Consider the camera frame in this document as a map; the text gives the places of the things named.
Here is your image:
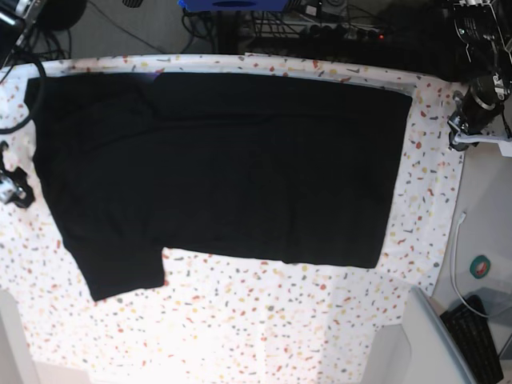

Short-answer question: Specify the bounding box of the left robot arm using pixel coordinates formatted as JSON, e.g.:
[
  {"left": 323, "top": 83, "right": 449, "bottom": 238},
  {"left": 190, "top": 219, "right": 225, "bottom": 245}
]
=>
[{"left": 448, "top": 1, "right": 511, "bottom": 158}]

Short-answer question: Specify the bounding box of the terrazzo patterned tablecloth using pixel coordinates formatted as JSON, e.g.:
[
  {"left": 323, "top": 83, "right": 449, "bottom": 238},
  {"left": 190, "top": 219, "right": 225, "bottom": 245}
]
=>
[{"left": 1, "top": 54, "right": 464, "bottom": 383}]

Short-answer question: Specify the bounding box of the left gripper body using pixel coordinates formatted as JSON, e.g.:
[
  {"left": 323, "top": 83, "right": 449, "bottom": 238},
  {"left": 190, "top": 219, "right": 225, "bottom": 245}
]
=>
[{"left": 448, "top": 90, "right": 502, "bottom": 151}]

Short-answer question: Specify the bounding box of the black cable bundle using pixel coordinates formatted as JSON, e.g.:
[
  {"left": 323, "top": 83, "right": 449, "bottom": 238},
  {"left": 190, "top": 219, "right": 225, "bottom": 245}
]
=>
[{"left": 7, "top": 15, "right": 74, "bottom": 64}]

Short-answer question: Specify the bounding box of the black wire rack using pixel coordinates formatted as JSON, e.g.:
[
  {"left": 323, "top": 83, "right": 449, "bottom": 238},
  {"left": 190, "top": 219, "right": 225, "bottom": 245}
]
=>
[{"left": 214, "top": 1, "right": 386, "bottom": 57}]

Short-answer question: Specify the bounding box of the white charging cable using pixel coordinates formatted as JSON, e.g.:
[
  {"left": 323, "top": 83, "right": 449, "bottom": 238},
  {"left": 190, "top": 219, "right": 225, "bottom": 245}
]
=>
[{"left": 450, "top": 210, "right": 490, "bottom": 318}]

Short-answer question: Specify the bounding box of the blue box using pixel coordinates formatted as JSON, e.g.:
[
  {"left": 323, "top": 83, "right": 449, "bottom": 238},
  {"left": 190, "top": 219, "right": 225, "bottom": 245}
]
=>
[{"left": 178, "top": 0, "right": 288, "bottom": 12}]

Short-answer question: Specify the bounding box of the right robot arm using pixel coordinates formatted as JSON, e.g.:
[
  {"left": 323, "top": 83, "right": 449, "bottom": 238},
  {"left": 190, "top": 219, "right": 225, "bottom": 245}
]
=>
[{"left": 1, "top": 1, "right": 47, "bottom": 209}]

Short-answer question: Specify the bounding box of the black keyboard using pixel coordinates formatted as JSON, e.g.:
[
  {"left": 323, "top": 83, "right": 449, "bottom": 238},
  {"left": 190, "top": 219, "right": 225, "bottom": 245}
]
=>
[{"left": 441, "top": 304, "right": 504, "bottom": 384}]

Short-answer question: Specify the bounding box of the black power strip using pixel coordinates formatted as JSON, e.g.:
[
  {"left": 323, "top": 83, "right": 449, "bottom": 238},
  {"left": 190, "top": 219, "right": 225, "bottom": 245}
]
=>
[{"left": 299, "top": 24, "right": 386, "bottom": 41}]

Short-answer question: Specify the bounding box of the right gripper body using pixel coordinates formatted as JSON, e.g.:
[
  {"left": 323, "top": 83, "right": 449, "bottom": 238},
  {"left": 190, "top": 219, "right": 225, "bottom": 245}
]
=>
[{"left": 1, "top": 141, "right": 35, "bottom": 208}]

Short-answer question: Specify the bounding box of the grey monitor edge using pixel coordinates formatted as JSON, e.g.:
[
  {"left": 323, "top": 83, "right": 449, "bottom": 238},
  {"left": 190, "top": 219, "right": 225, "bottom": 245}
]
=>
[{"left": 402, "top": 287, "right": 476, "bottom": 384}]

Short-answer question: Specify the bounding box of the black t-shirt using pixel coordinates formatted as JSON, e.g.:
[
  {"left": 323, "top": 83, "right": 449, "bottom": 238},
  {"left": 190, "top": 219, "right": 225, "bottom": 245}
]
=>
[{"left": 25, "top": 73, "right": 412, "bottom": 301}]

